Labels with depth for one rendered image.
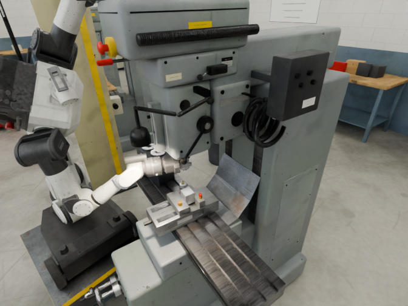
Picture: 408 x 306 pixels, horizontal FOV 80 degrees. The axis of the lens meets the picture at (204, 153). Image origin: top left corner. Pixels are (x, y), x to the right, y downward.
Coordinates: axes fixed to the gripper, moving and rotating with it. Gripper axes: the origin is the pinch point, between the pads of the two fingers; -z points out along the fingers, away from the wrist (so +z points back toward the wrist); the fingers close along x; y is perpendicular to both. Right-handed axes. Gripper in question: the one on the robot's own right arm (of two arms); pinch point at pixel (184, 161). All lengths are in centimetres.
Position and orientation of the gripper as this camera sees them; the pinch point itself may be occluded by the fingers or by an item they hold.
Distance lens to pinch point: 116.7
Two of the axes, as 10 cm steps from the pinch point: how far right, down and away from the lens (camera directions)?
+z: -9.6, 1.5, -2.3
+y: 0.1, 8.6, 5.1
